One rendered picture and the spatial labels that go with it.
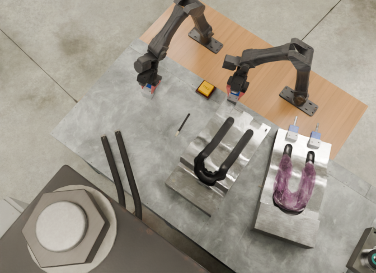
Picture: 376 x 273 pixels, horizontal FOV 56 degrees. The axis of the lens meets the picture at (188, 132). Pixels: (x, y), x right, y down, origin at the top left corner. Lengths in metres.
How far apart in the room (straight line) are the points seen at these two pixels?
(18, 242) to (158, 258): 0.18
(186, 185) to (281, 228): 0.45
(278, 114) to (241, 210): 0.53
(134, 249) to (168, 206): 1.23
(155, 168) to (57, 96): 1.39
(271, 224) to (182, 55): 0.99
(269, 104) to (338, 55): 1.37
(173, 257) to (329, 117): 1.57
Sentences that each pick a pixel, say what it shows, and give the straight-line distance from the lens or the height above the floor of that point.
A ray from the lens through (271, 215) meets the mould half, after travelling 1.62.
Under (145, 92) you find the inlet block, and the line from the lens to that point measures 1.82.
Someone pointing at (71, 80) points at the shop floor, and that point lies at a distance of 2.95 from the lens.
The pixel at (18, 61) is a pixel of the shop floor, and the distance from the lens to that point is 3.20.
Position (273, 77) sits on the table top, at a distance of 1.97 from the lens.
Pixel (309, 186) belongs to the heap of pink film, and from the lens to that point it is 1.69.
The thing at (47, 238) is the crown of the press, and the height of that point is 2.06.
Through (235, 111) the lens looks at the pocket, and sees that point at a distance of 1.77.
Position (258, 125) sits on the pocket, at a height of 0.86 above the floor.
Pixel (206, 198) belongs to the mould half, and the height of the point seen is 0.86.
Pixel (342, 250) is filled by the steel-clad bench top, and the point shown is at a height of 0.80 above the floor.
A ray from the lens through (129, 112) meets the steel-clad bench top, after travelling 1.85.
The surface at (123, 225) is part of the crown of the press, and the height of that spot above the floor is 2.00.
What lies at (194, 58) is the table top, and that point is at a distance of 1.97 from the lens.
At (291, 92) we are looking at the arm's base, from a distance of 1.94.
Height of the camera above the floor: 2.48
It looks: 70 degrees down
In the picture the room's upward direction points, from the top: straight up
